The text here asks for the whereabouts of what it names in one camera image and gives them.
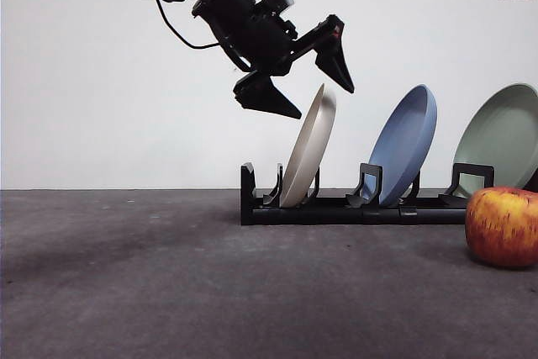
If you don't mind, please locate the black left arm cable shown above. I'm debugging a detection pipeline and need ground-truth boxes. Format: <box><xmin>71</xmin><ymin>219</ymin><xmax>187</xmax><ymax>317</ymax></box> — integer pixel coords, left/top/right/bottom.
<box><xmin>128</xmin><ymin>0</ymin><xmax>224</xmax><ymax>51</ymax></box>

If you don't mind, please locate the green round plate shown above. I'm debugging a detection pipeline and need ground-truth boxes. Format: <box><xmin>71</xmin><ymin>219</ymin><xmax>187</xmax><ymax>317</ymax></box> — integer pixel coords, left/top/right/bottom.
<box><xmin>452</xmin><ymin>83</ymin><xmax>538</xmax><ymax>202</ymax></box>

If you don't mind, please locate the blue round plate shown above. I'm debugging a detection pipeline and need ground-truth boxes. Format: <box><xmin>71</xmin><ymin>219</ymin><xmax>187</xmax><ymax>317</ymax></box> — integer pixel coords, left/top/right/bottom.
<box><xmin>361</xmin><ymin>84</ymin><xmax>439</xmax><ymax>206</ymax></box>

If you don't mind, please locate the cream yellow round plate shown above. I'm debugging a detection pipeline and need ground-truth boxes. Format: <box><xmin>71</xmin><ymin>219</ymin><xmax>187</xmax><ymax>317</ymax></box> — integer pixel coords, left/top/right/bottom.
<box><xmin>278</xmin><ymin>83</ymin><xmax>338</xmax><ymax>209</ymax></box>

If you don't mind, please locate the black plate rack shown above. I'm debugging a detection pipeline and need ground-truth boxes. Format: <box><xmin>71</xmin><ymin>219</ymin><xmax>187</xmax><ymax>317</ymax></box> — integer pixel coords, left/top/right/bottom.
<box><xmin>240</xmin><ymin>162</ymin><xmax>538</xmax><ymax>226</ymax></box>

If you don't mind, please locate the red yellow apple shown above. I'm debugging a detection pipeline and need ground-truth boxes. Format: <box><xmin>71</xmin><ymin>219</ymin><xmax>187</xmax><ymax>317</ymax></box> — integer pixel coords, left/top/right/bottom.
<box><xmin>464</xmin><ymin>186</ymin><xmax>538</xmax><ymax>269</ymax></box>

